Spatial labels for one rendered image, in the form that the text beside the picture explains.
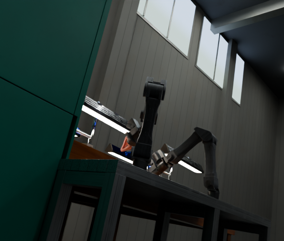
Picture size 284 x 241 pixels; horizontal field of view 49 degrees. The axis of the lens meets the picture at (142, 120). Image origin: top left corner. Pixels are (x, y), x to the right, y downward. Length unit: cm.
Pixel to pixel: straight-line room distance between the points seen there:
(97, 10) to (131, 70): 380
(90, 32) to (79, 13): 8
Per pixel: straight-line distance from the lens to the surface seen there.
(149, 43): 563
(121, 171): 92
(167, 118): 570
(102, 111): 176
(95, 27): 134
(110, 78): 461
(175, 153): 186
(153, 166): 191
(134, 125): 161
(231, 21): 733
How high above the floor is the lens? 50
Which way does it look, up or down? 19 degrees up
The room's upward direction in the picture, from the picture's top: 12 degrees clockwise
